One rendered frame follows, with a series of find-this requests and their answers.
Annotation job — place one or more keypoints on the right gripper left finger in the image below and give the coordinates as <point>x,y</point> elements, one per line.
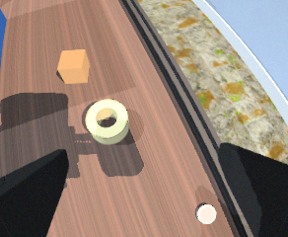
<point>30,195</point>

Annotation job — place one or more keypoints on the small orange block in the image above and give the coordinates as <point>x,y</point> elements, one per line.
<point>74,66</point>

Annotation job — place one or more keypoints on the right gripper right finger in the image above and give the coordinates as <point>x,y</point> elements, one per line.
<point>260,186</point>

